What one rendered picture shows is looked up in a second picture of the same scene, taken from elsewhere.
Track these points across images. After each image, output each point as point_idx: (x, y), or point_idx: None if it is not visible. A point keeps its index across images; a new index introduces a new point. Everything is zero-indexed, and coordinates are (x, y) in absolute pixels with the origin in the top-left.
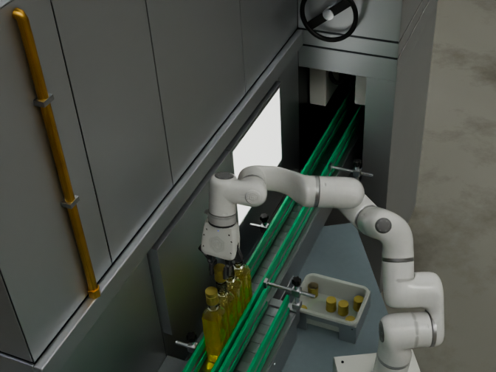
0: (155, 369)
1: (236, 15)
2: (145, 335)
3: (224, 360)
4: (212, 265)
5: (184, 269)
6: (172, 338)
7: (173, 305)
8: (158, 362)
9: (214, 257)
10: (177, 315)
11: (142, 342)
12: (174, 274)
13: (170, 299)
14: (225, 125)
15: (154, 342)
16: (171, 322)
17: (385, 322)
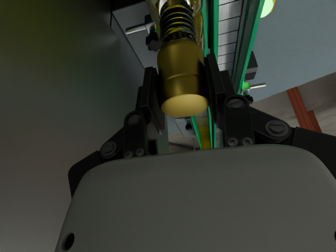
0: (126, 42)
1: None
2: (126, 104)
3: (214, 20)
4: (163, 124)
5: (48, 69)
6: (97, 2)
7: (107, 72)
8: (121, 39)
9: (149, 128)
10: (106, 40)
11: (130, 105)
12: (86, 123)
13: (110, 98)
14: None
15: (119, 68)
16: (117, 60)
17: None
